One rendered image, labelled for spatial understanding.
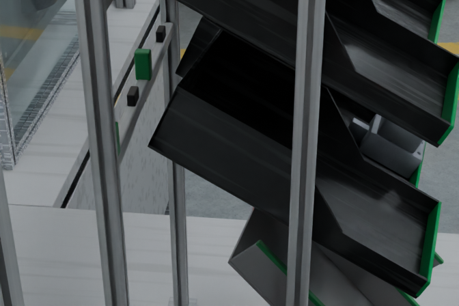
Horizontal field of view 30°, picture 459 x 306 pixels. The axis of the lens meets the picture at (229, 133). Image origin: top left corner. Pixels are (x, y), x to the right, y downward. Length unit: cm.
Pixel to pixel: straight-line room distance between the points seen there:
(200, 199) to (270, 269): 218
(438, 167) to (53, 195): 198
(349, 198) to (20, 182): 84
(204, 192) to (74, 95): 126
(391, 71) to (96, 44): 26
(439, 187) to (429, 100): 238
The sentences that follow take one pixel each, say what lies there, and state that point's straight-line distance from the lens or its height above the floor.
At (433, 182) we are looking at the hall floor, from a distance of 316.
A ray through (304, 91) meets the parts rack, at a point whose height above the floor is 139.
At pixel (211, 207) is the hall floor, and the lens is 295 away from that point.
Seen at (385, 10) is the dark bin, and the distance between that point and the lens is 90.
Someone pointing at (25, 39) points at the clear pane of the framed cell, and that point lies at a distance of 169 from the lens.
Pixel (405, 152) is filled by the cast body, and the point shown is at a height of 123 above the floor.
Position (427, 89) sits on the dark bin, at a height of 136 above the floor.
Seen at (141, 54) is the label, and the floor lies 134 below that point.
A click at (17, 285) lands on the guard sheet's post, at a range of 32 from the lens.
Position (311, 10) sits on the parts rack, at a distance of 65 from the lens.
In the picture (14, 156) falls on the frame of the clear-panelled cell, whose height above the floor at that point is 88.
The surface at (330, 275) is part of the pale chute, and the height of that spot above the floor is 111.
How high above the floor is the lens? 171
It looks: 30 degrees down
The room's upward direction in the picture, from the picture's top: straight up
